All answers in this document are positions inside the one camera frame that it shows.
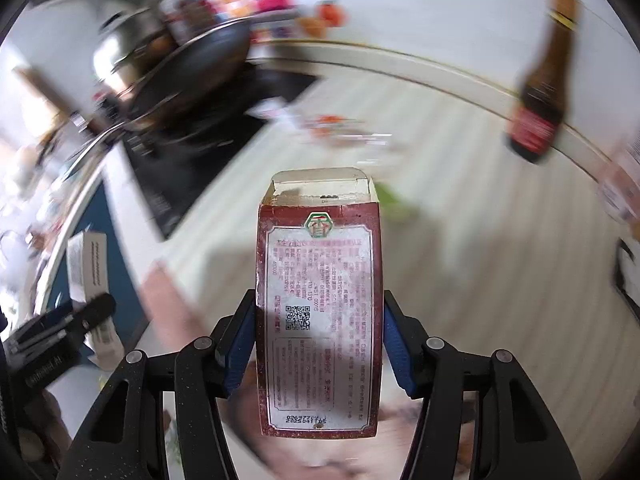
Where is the wooden cutting board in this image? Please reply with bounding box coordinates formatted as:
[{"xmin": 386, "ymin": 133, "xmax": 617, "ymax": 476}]
[{"xmin": 15, "ymin": 67, "xmax": 76, "ymax": 118}]

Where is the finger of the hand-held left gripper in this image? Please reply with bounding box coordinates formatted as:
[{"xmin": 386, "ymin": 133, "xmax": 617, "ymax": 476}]
[
  {"xmin": 15, "ymin": 294, "xmax": 118, "ymax": 361},
  {"xmin": 9, "ymin": 304, "xmax": 83, "ymax": 347}
]

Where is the blue kitchen cabinet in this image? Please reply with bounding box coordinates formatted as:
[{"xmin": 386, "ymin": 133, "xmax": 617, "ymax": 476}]
[{"xmin": 45, "ymin": 180, "xmax": 151, "ymax": 361}]

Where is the black cooktop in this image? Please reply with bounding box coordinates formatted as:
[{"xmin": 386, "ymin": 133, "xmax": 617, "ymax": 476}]
[{"xmin": 125, "ymin": 60, "xmax": 321, "ymax": 241}]

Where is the red carton box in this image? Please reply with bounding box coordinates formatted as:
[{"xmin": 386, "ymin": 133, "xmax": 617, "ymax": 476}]
[{"xmin": 256, "ymin": 166, "xmax": 385, "ymax": 438}]

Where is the orange snack wrapper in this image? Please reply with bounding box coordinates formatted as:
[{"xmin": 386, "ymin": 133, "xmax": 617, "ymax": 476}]
[{"xmin": 307, "ymin": 114, "xmax": 393, "ymax": 147}]

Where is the long white carton box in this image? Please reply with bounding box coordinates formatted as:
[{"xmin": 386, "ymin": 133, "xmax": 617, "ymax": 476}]
[{"xmin": 66, "ymin": 231, "xmax": 123, "ymax": 371}]

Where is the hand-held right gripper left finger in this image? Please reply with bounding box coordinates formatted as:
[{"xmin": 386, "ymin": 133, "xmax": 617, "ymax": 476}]
[{"xmin": 57, "ymin": 289, "xmax": 257, "ymax": 480}]

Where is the black frying pan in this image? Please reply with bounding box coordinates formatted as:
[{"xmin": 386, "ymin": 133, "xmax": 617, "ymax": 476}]
[{"xmin": 65, "ymin": 17, "xmax": 253, "ymax": 171}]

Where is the dark sauce bottle red label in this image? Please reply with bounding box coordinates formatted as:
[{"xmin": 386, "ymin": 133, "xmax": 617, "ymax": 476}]
[{"xmin": 505, "ymin": 0, "xmax": 583, "ymax": 165}]

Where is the steel steamer pot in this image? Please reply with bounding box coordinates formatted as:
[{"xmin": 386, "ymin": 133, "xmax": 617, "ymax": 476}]
[{"xmin": 92, "ymin": 7, "xmax": 176, "ymax": 101}]

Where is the light green wrapper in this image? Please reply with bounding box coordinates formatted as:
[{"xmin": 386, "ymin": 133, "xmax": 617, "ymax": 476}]
[{"xmin": 372, "ymin": 182, "xmax": 420, "ymax": 223}]

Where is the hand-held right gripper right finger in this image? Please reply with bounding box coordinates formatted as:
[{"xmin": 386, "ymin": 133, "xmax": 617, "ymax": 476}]
[{"xmin": 382, "ymin": 290, "xmax": 583, "ymax": 480}]

